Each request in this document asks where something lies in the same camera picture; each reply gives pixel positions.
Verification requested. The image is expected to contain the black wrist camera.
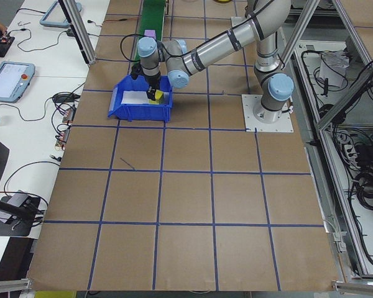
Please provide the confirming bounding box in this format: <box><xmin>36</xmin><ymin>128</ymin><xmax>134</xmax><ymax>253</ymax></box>
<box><xmin>129</xmin><ymin>63</ymin><xmax>143</xmax><ymax>82</ymax></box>

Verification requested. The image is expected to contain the aluminium V-shaped frame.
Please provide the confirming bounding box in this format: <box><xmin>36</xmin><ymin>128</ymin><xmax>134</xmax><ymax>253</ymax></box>
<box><xmin>290</xmin><ymin>0</ymin><xmax>373</xmax><ymax>280</ymax></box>

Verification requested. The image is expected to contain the blue plastic storage bin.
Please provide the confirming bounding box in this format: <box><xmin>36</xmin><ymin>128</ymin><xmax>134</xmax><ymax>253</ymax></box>
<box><xmin>107</xmin><ymin>74</ymin><xmax>174</xmax><ymax>123</ymax></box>

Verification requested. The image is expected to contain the yellow foam block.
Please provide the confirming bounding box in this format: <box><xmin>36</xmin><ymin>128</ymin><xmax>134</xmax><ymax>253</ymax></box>
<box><xmin>149</xmin><ymin>89</ymin><xmax>165</xmax><ymax>104</ymax></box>

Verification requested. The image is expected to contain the black cable coil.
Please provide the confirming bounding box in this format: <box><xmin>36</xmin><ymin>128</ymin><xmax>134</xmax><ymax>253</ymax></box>
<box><xmin>351</xmin><ymin>171</ymin><xmax>373</xmax><ymax>212</ymax></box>
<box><xmin>316</xmin><ymin>103</ymin><xmax>336</xmax><ymax>121</ymax></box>
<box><xmin>334</xmin><ymin>124</ymin><xmax>373</xmax><ymax>170</ymax></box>

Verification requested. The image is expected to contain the small black adapter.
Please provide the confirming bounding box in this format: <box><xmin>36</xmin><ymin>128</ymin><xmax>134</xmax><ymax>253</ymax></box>
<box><xmin>52</xmin><ymin>94</ymin><xmax>81</xmax><ymax>103</ymax></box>

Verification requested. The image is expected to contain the green conveyor belt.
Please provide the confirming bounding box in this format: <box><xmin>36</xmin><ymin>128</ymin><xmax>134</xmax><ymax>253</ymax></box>
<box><xmin>132</xmin><ymin>0</ymin><xmax>167</xmax><ymax>68</ymax></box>

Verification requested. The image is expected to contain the white square base plate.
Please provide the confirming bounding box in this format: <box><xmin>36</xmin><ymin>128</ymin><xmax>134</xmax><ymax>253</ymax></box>
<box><xmin>241</xmin><ymin>94</ymin><xmax>295</xmax><ymax>133</ymax></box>
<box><xmin>230</xmin><ymin>16</ymin><xmax>249</xmax><ymax>32</ymax></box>

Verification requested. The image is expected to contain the white paper sheet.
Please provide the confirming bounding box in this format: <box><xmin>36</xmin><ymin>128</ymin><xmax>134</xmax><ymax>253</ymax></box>
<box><xmin>121</xmin><ymin>89</ymin><xmax>172</xmax><ymax>106</ymax></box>

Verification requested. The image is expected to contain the thin red wire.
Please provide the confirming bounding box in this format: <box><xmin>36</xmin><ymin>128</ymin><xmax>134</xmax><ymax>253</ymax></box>
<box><xmin>103</xmin><ymin>17</ymin><xmax>141</xmax><ymax>25</ymax></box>

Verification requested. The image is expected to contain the black electronics with red wires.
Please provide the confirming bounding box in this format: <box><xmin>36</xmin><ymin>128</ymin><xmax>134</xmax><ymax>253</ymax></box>
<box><xmin>0</xmin><ymin>32</ymin><xmax>16</xmax><ymax>59</ymax></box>

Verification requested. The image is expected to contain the grey-blue teach pendant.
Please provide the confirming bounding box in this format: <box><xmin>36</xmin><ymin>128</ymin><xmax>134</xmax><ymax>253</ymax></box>
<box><xmin>39</xmin><ymin>0</ymin><xmax>83</xmax><ymax>29</ymax></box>
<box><xmin>0</xmin><ymin>61</ymin><xmax>36</xmax><ymax>104</ymax></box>

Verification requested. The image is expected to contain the aluminium profile bar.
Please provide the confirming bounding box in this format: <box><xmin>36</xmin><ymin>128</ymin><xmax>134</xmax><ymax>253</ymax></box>
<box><xmin>330</xmin><ymin>279</ymin><xmax>373</xmax><ymax>293</ymax></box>
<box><xmin>0</xmin><ymin>278</ymin><xmax>34</xmax><ymax>295</ymax></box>

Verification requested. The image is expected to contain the black stand base plate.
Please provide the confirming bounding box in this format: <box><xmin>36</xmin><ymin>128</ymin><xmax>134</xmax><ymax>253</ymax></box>
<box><xmin>0</xmin><ymin>194</ymin><xmax>42</xmax><ymax>238</ymax></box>

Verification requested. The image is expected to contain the small grey device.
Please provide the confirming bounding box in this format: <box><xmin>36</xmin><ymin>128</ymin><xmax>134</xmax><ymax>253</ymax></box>
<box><xmin>7</xmin><ymin>190</ymin><xmax>30</xmax><ymax>208</ymax></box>

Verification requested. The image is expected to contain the yellow-green sheet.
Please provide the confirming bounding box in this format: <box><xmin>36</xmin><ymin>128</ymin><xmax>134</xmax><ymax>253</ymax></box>
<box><xmin>33</xmin><ymin>289</ymin><xmax>79</xmax><ymax>298</ymax></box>

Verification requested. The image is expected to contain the thin black wire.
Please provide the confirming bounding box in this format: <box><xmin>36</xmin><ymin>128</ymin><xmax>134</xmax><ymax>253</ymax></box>
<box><xmin>103</xmin><ymin>17</ymin><xmax>141</xmax><ymax>25</ymax></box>

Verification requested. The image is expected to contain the white paper bag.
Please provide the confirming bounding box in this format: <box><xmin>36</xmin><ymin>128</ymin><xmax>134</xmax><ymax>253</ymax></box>
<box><xmin>318</xmin><ymin>50</ymin><xmax>351</xmax><ymax>88</ymax></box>

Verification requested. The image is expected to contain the black power adapter cable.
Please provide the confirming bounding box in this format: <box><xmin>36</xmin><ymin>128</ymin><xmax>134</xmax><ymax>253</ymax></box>
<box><xmin>17</xmin><ymin>27</ymin><xmax>70</xmax><ymax>53</ymax></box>

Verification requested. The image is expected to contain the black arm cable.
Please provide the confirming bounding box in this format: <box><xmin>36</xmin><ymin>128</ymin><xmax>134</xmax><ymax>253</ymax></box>
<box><xmin>120</xmin><ymin>33</ymin><xmax>144</xmax><ymax>64</ymax></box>

